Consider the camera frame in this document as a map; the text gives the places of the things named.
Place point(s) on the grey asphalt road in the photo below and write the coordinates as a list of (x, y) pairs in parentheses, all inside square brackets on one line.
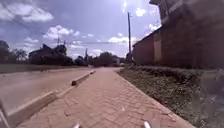
[(26, 83)]

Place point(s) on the red brick path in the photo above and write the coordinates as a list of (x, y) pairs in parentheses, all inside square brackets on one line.
[(106, 100)]

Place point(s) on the robot's own part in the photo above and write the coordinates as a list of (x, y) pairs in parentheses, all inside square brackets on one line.
[(146, 125), (76, 126)]

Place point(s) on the grass verge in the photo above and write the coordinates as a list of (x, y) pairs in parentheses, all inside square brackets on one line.
[(160, 86)]

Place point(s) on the dark house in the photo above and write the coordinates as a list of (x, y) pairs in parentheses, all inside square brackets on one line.
[(41, 54)]

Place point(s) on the brown brick building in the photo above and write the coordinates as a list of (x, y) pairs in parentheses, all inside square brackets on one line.
[(186, 43)]

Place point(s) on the row of trees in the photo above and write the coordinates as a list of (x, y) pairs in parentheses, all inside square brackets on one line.
[(105, 59)]

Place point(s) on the tall utility pole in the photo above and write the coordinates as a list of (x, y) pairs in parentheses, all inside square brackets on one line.
[(129, 33)]

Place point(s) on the grass strip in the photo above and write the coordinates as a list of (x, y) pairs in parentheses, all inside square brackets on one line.
[(20, 68)]

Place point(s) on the short pole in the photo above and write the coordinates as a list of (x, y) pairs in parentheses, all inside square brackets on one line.
[(86, 53)]

